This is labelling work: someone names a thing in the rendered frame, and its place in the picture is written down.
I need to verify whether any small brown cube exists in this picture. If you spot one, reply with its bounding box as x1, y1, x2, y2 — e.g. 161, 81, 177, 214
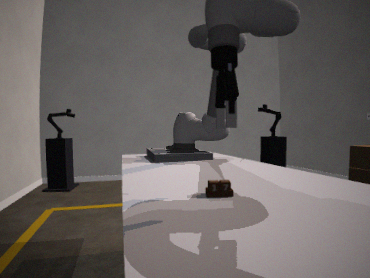
208, 180, 220, 191
219, 180, 231, 191

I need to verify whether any brown wooden tray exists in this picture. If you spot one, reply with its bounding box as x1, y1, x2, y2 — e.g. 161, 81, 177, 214
205, 187, 234, 197

